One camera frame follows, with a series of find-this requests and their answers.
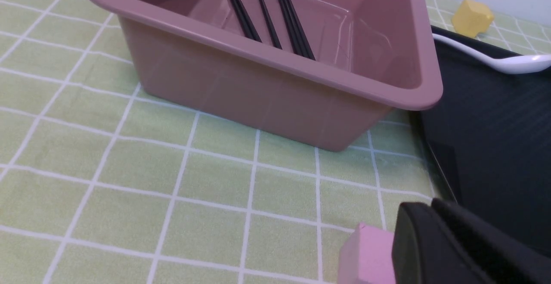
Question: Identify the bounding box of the black chopstick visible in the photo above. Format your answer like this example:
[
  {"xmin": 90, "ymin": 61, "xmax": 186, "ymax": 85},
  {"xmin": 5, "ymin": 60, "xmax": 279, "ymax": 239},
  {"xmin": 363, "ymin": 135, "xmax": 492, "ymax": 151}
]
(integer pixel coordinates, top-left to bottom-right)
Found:
[
  {"xmin": 229, "ymin": 0, "xmax": 259, "ymax": 42},
  {"xmin": 284, "ymin": 0, "xmax": 316, "ymax": 61},
  {"xmin": 233, "ymin": 0, "xmax": 262, "ymax": 43},
  {"xmin": 259, "ymin": 0, "xmax": 282, "ymax": 50},
  {"xmin": 278, "ymin": 0, "xmax": 307, "ymax": 57}
]

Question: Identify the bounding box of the black plastic tray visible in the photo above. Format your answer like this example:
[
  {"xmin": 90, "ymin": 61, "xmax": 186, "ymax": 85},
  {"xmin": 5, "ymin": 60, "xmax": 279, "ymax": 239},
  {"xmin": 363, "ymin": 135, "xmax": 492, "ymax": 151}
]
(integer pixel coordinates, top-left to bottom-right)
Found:
[{"xmin": 410, "ymin": 41, "xmax": 551, "ymax": 256}]

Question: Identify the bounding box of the pink plastic bin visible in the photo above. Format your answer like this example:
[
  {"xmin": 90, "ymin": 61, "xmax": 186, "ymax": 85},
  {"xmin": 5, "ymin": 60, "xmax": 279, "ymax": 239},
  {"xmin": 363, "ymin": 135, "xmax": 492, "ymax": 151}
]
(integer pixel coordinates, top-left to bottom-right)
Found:
[{"xmin": 91, "ymin": 0, "xmax": 443, "ymax": 152}]

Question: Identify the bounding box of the pink foam block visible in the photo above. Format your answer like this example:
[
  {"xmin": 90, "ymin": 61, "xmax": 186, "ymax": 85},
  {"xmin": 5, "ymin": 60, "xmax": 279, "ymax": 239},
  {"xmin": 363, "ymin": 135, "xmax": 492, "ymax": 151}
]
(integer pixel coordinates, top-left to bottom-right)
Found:
[{"xmin": 337, "ymin": 222, "xmax": 396, "ymax": 284}]

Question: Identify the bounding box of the yellow foam cube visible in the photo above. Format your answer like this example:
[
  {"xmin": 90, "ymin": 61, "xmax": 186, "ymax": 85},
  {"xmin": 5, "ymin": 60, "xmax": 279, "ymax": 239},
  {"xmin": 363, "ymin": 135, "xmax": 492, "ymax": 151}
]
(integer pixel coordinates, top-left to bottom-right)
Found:
[{"xmin": 452, "ymin": 0, "xmax": 494, "ymax": 38}]

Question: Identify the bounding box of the white spoon left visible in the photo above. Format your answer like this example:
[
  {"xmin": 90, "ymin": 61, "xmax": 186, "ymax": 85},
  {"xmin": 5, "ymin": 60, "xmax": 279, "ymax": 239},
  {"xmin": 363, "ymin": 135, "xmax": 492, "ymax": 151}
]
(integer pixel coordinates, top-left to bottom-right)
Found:
[{"xmin": 433, "ymin": 34, "xmax": 551, "ymax": 74}]

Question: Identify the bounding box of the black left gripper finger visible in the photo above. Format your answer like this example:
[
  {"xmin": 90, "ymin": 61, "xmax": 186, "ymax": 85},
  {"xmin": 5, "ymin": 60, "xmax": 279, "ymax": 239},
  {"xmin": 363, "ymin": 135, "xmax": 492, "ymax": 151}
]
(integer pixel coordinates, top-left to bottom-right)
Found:
[{"xmin": 391, "ymin": 198, "xmax": 551, "ymax": 284}]

